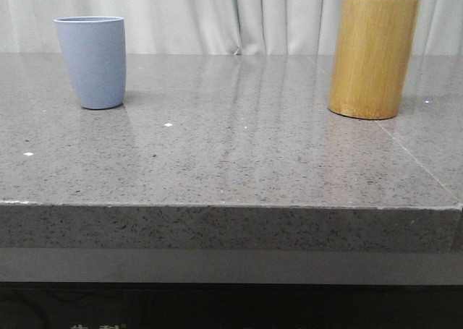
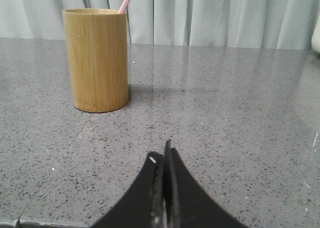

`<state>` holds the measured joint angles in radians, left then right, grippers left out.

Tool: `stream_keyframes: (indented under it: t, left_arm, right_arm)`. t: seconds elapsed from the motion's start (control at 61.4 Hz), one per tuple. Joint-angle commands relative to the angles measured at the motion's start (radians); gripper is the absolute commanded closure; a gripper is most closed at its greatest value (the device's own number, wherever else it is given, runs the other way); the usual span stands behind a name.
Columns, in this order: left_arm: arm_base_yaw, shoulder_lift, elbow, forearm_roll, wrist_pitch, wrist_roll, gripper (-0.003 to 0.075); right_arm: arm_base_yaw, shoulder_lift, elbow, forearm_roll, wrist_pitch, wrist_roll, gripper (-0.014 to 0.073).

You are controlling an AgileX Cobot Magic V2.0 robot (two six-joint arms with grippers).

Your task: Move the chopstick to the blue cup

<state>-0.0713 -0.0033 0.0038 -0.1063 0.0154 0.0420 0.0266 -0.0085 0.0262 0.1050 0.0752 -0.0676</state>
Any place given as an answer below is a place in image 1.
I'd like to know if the blue plastic cup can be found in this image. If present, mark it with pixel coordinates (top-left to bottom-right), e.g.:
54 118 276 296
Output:
54 17 126 110

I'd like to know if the white curtain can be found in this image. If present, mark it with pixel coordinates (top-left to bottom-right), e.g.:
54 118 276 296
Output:
0 0 463 56

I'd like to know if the bamboo cylinder holder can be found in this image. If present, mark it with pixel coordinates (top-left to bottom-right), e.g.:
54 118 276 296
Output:
328 0 420 120

